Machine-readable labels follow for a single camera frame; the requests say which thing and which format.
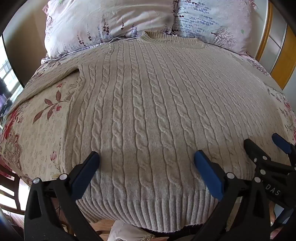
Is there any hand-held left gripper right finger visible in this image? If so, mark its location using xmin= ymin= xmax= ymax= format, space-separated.
xmin=194 ymin=150 xmax=274 ymax=241

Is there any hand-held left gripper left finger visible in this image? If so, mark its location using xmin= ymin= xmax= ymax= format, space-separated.
xmin=24 ymin=151 xmax=100 ymax=241

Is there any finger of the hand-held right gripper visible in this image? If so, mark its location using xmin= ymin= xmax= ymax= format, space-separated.
xmin=243 ymin=138 xmax=274 ymax=178
xmin=272 ymin=133 xmax=296 ymax=168

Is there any beige cable-knit sweater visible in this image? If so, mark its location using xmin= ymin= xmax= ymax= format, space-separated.
xmin=7 ymin=31 xmax=289 ymax=233

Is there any floral bedspread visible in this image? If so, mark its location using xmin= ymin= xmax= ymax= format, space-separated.
xmin=0 ymin=52 xmax=296 ymax=186

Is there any white bag with pearls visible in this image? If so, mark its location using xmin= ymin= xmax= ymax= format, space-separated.
xmin=107 ymin=220 xmax=158 ymax=241

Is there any wooden chair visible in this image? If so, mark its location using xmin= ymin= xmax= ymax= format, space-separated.
xmin=0 ymin=160 xmax=29 ymax=217

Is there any wooden headboard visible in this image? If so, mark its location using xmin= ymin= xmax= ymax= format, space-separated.
xmin=255 ymin=2 xmax=296 ymax=90

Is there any lavender tree print pillow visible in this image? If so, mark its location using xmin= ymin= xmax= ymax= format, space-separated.
xmin=172 ymin=0 xmax=258 ymax=56

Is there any pink floral pillow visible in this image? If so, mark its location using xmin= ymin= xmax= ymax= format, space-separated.
xmin=44 ymin=0 xmax=176 ymax=60

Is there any thin white cable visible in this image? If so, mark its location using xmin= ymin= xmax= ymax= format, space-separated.
xmin=41 ymin=35 xmax=140 ymax=63

